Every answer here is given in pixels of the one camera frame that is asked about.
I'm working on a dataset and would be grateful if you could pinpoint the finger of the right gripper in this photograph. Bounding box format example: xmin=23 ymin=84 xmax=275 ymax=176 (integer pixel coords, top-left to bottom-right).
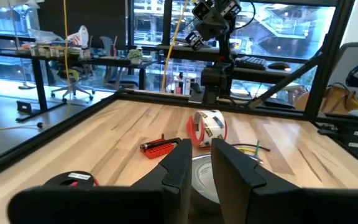
xmin=222 ymin=0 xmax=242 ymax=18
xmin=185 ymin=30 xmax=205 ymax=52

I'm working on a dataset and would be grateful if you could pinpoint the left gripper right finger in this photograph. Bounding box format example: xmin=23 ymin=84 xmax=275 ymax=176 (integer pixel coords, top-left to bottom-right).
xmin=211 ymin=138 xmax=358 ymax=224

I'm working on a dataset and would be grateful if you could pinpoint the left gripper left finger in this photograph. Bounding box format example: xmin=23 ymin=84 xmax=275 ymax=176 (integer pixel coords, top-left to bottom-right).
xmin=7 ymin=138 xmax=195 ymax=224

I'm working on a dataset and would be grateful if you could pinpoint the red cord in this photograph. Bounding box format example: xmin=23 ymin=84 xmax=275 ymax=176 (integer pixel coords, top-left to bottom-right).
xmin=70 ymin=176 xmax=101 ymax=187

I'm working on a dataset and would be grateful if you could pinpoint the dark desk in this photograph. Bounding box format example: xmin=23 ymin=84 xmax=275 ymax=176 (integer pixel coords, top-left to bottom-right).
xmin=157 ymin=43 xmax=295 ymax=85

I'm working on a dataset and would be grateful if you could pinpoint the black keyboard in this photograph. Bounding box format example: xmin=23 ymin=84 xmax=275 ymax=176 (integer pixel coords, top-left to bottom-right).
xmin=234 ymin=55 xmax=267 ymax=71

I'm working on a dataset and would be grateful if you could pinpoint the small potted plant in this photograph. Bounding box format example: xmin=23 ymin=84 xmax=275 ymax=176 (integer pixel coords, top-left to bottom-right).
xmin=127 ymin=48 xmax=145 ymax=65

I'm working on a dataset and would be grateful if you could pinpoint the red ridged block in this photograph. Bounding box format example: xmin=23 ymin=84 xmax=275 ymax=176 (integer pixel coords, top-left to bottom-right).
xmin=140 ymin=139 xmax=181 ymax=160

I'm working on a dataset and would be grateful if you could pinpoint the black marker pen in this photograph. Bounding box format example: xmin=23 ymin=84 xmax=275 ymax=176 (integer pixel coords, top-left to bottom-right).
xmin=139 ymin=136 xmax=182 ymax=151

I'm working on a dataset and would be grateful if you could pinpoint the black computer mouse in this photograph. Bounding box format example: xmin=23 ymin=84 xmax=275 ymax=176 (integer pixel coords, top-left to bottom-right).
xmin=267 ymin=61 xmax=291 ymax=71

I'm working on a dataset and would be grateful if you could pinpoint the black cylindrical container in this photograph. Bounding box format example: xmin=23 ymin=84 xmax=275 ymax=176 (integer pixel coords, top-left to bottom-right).
xmin=191 ymin=154 xmax=226 ymax=224

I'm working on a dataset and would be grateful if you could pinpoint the white sticker-covered tape roll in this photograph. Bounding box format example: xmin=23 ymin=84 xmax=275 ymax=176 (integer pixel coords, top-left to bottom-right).
xmin=194 ymin=109 xmax=228 ymax=147

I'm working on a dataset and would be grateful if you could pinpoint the grey office chair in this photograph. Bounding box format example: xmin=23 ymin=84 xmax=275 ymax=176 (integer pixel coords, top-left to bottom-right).
xmin=99 ymin=35 xmax=139 ymax=91

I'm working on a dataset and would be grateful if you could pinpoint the red tape dispenser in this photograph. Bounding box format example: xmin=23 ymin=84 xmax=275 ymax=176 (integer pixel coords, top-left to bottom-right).
xmin=186 ymin=109 xmax=229 ymax=149

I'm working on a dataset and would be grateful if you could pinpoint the white plastic bag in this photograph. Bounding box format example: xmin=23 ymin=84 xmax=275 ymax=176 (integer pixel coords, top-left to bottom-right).
xmin=66 ymin=24 xmax=90 ymax=47

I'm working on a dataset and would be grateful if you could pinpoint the tan leather bag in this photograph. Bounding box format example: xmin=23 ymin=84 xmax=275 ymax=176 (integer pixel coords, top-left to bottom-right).
xmin=293 ymin=82 xmax=358 ymax=116

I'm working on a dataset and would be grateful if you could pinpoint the light green office chair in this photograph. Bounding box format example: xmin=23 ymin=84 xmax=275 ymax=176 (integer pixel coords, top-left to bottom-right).
xmin=50 ymin=67 xmax=95 ymax=103

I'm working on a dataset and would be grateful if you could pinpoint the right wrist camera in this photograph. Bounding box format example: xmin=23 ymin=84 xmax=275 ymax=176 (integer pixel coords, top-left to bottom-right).
xmin=192 ymin=0 xmax=213 ymax=21

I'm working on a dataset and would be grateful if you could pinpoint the yellow hanging cable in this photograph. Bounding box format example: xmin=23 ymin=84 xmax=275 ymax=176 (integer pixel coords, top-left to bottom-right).
xmin=159 ymin=0 xmax=190 ymax=93

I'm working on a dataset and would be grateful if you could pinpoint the green cord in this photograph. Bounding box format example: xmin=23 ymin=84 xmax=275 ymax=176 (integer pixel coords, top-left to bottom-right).
xmin=241 ymin=139 xmax=260 ymax=158

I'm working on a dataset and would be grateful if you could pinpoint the black cord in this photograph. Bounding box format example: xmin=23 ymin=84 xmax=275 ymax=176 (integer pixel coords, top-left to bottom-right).
xmin=231 ymin=142 xmax=272 ymax=152

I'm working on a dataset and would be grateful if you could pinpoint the yellow cord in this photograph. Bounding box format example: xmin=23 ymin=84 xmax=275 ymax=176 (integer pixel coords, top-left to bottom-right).
xmin=236 ymin=146 xmax=260 ymax=155

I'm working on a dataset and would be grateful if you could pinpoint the black labelled bracket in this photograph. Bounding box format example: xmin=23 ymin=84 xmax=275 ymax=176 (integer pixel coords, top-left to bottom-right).
xmin=317 ymin=123 xmax=358 ymax=170

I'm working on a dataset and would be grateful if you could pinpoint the black rig frame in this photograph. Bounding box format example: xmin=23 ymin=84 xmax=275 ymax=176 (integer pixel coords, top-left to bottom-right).
xmin=0 ymin=0 xmax=358 ymax=184

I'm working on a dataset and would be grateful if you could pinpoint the orange floor extension cable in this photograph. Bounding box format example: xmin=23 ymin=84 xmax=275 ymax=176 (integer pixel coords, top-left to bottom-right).
xmin=0 ymin=0 xmax=71 ymax=132

